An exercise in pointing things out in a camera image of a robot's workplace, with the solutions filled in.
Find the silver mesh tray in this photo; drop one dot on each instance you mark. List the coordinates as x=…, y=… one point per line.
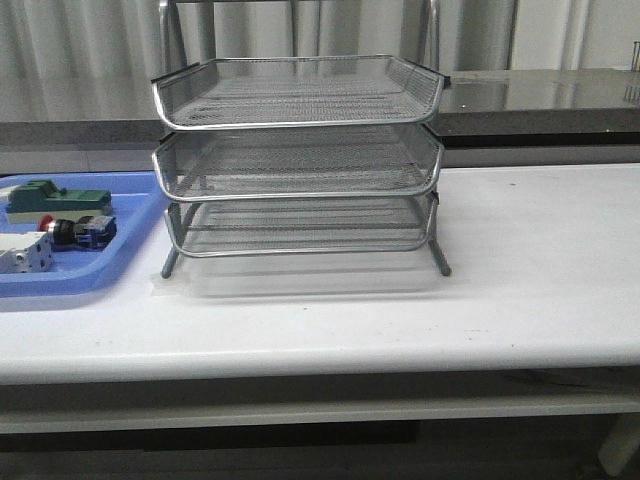
x=300, y=226
x=281, y=92
x=315, y=162

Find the blue plastic tray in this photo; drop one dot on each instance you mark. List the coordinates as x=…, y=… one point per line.
x=137, y=204

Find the white circuit breaker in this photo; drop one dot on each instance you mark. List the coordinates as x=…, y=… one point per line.
x=26, y=252

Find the dark background counter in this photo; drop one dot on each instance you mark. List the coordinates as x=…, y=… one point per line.
x=479, y=109

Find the silver top mesh tray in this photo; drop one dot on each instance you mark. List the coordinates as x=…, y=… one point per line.
x=281, y=92

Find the silver bottom mesh tray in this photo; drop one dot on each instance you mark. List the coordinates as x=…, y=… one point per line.
x=300, y=226

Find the green and beige switch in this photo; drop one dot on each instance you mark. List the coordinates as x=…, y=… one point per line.
x=29, y=202

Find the red emergency stop button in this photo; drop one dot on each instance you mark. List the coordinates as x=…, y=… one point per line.
x=87, y=233

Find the clear tape patch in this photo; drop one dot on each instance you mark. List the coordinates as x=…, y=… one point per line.
x=180, y=283

